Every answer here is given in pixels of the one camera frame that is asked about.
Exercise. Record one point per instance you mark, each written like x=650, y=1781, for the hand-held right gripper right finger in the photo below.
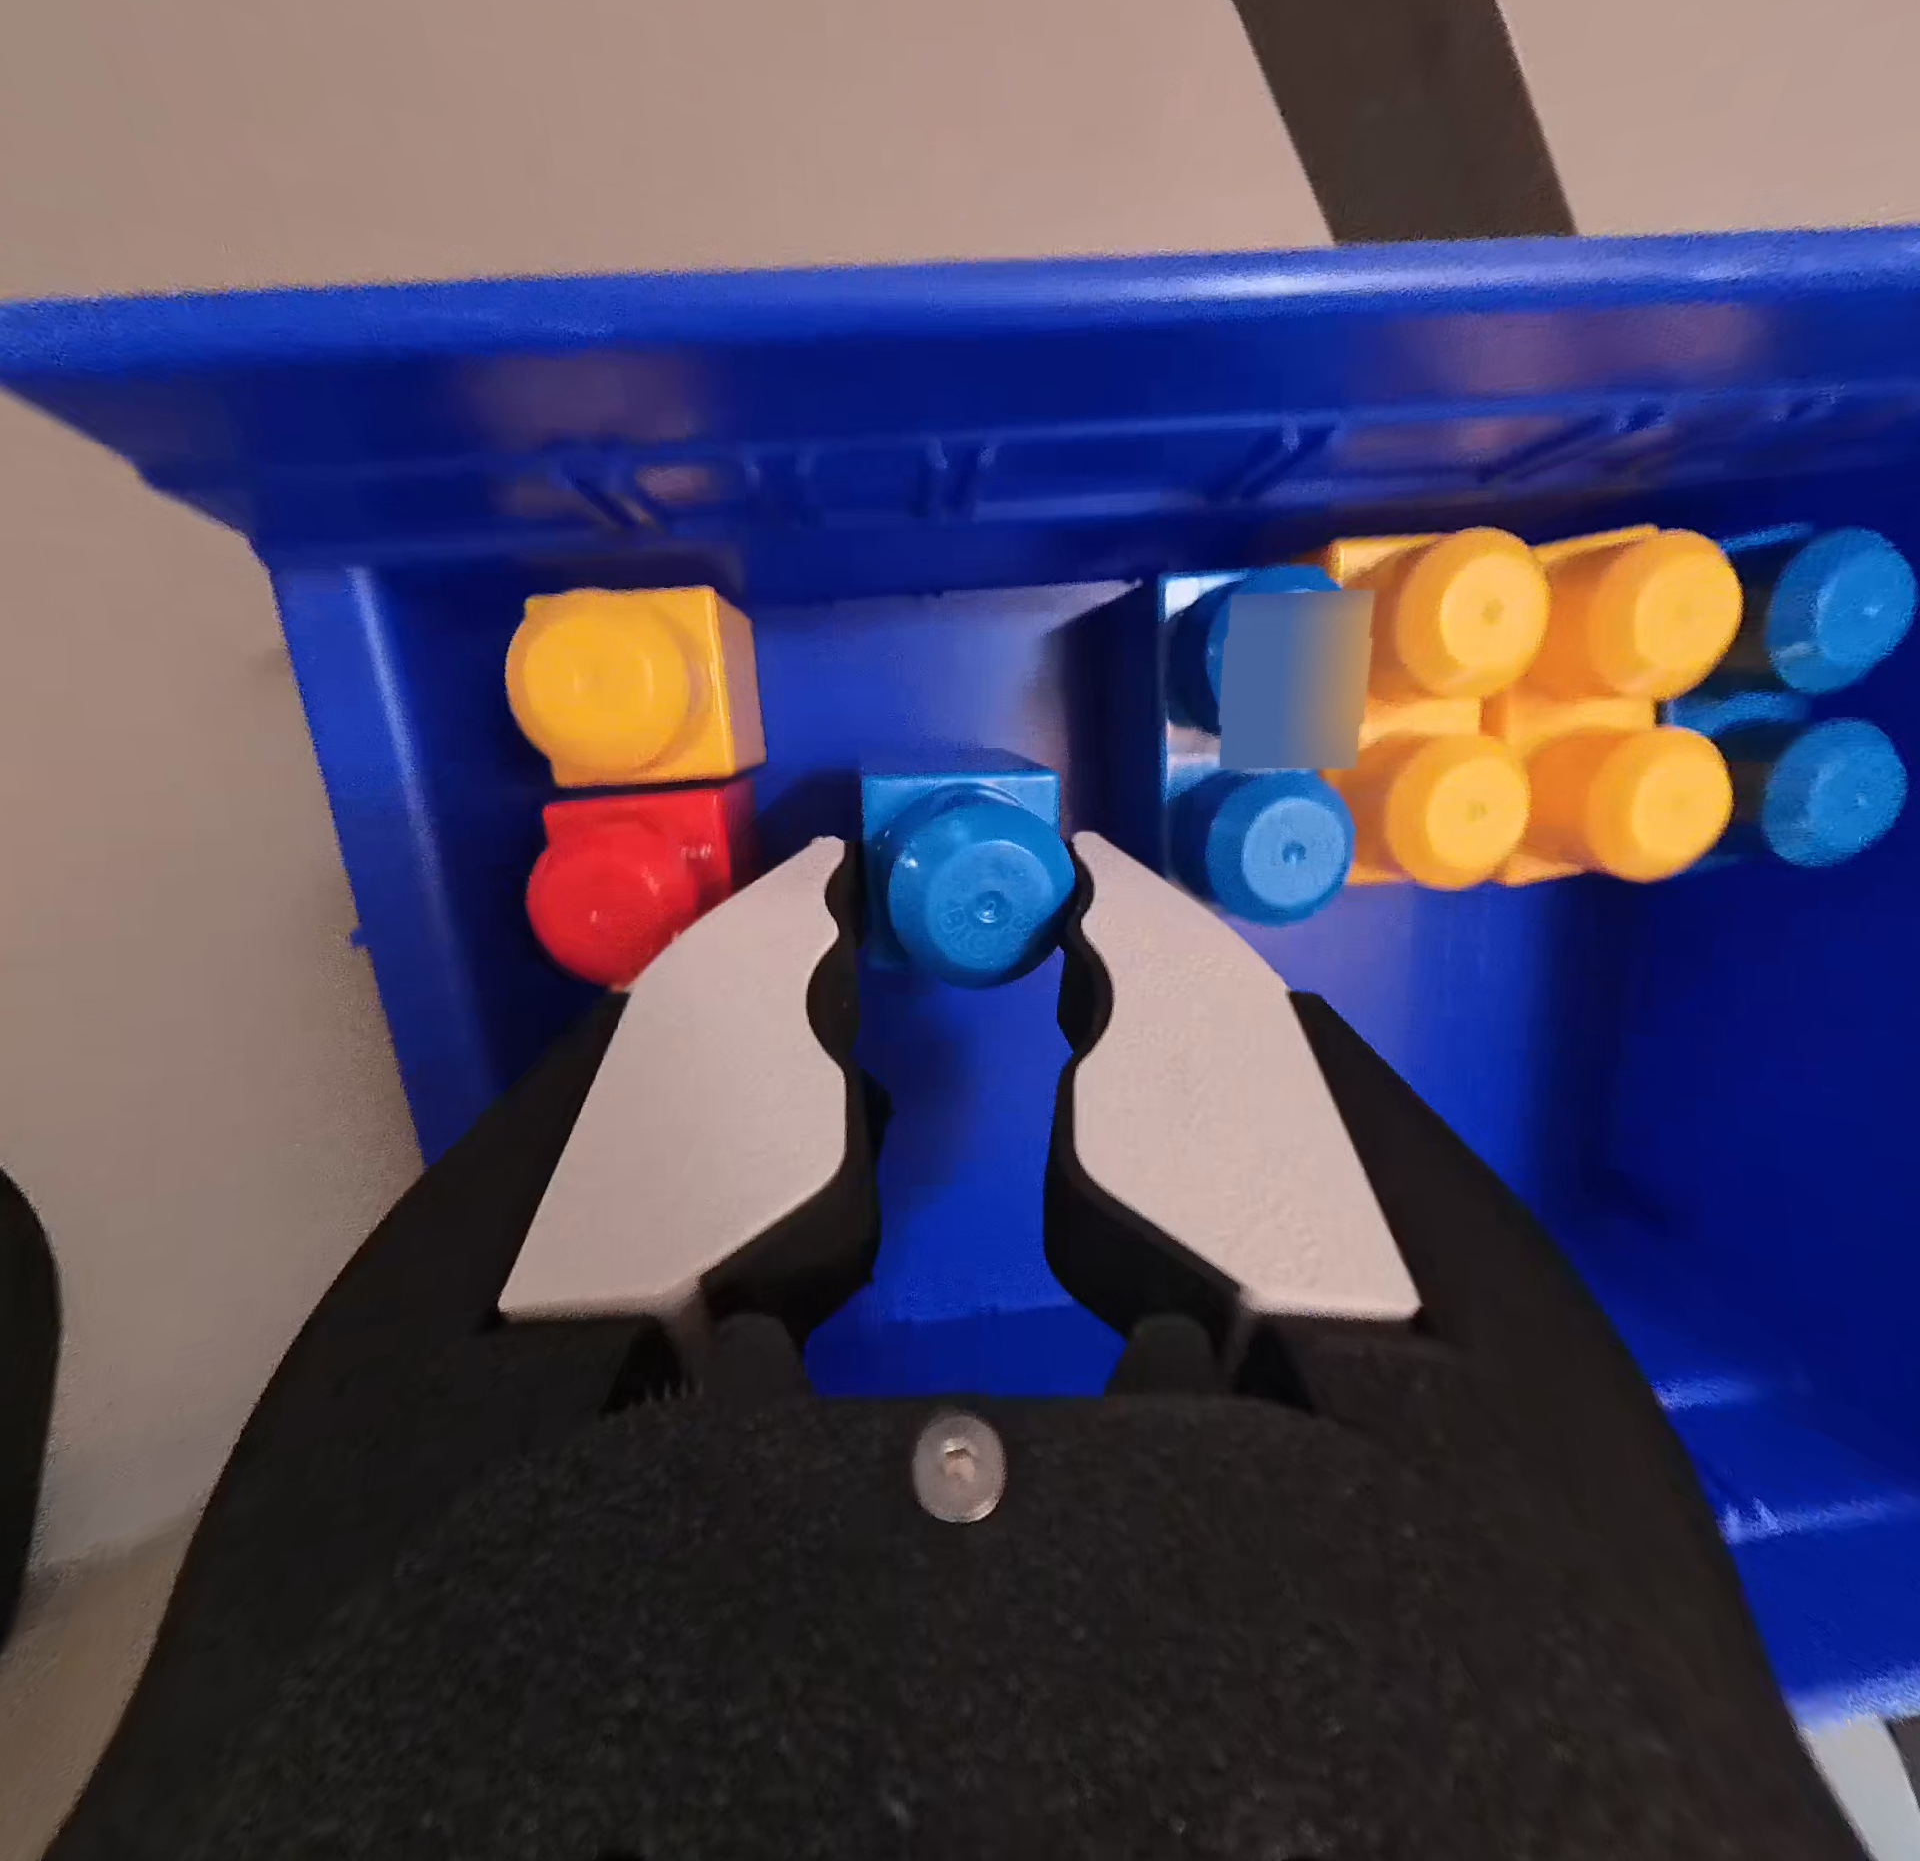
x=1230, y=1127

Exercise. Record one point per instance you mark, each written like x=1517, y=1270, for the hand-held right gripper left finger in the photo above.
x=691, y=1127

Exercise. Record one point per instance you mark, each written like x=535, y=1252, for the blue plastic bin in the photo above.
x=1350, y=1068

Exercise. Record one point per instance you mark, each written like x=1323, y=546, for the red one-stud block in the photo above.
x=601, y=892

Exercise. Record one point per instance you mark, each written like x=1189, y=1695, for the blue two-stud block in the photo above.
x=1269, y=849
x=1838, y=608

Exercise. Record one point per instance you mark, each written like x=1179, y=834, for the blue one-stud block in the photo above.
x=969, y=892

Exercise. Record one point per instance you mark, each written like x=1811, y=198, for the yellow one-stud block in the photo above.
x=630, y=682

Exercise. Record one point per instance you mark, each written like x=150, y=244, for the black wrist rest pad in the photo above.
x=22, y=1366

